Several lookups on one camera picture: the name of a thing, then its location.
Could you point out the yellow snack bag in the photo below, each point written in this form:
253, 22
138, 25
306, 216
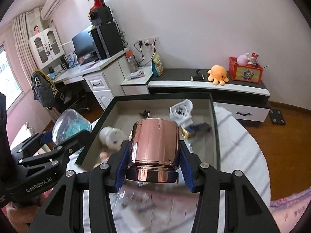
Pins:
157, 66

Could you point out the black jacket on chair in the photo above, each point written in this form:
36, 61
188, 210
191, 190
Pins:
44, 90

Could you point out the white desk with drawers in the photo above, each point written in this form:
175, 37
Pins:
103, 77

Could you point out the black massage gun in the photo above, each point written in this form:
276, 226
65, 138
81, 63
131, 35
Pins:
198, 76

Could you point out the small doll figurine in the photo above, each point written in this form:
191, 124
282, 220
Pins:
103, 158

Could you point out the black floor scale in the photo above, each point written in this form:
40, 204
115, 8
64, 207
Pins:
276, 117

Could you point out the pink plush in crate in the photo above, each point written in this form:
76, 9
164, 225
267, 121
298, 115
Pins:
243, 59

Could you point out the red paper bag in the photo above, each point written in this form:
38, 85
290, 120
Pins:
97, 4

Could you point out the white round toy figure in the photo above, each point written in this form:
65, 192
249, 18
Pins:
112, 138

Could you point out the rose gold metal cup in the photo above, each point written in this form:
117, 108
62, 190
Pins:
154, 152

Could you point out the pink bedding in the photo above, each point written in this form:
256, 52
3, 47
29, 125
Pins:
287, 211

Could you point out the red toy storage crate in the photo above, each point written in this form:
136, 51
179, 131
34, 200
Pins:
246, 73

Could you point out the white glass-door cabinet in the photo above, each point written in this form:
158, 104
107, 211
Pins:
46, 47

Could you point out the black computer monitor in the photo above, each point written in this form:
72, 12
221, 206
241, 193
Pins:
83, 43

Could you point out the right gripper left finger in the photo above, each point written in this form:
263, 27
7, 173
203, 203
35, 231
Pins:
62, 211

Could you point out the orange cap water bottle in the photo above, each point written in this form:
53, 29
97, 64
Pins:
131, 60

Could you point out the teal clear plastic container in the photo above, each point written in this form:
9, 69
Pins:
68, 124

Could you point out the black computer tower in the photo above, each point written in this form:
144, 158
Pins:
106, 40

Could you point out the orange octopus plush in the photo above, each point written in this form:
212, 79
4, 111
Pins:
217, 75

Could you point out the low black white cabinet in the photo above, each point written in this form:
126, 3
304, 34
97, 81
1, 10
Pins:
246, 101

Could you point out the beige curtain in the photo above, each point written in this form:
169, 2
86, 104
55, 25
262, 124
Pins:
20, 33

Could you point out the clear glass trinket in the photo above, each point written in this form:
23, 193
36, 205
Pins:
140, 201

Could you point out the pink storage box tray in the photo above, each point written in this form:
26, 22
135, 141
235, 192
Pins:
124, 111

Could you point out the black office chair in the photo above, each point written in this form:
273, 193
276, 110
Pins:
71, 96

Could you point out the black speaker on tower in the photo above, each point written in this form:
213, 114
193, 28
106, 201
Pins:
100, 15

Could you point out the white wall power strip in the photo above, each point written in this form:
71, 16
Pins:
149, 40

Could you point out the black hair clip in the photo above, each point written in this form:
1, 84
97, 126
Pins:
145, 114

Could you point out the small white side table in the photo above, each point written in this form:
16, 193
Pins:
138, 86

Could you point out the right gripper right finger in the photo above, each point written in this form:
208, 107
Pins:
245, 211

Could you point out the blue gold rectangular box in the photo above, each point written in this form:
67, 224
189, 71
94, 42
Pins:
195, 130

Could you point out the person's left hand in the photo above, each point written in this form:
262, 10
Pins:
21, 218

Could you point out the white air conditioner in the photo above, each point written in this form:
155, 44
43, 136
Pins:
49, 8

